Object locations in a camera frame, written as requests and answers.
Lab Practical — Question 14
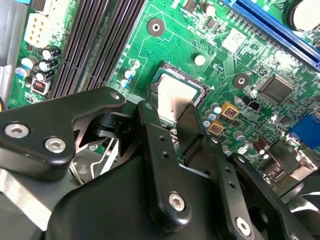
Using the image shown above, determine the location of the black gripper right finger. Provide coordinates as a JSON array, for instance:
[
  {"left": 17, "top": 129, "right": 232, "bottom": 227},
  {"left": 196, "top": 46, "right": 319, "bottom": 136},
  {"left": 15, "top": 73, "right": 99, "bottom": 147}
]
[{"left": 176, "top": 104, "right": 301, "bottom": 240}]

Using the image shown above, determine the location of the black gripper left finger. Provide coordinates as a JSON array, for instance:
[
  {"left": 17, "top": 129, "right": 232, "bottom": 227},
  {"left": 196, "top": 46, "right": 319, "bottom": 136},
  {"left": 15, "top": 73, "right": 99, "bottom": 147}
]
[{"left": 0, "top": 84, "right": 194, "bottom": 234}]

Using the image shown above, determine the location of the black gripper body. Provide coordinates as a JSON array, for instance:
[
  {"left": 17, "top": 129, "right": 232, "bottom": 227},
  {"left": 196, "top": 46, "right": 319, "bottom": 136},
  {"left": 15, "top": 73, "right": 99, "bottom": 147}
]
[{"left": 46, "top": 156, "right": 241, "bottom": 240}]

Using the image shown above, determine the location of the silver CPU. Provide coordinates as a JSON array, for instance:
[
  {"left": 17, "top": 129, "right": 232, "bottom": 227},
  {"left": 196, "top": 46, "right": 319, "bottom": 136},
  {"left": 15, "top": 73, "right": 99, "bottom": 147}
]
[{"left": 156, "top": 73, "right": 201, "bottom": 124}]

